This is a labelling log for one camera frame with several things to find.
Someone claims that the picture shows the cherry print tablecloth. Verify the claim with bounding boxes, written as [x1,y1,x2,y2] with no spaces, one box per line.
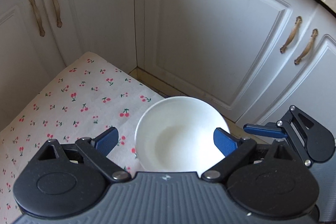
[1,52,162,223]

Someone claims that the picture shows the white bowl pink flowers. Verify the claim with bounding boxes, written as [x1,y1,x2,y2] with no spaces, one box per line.
[134,96,229,174]

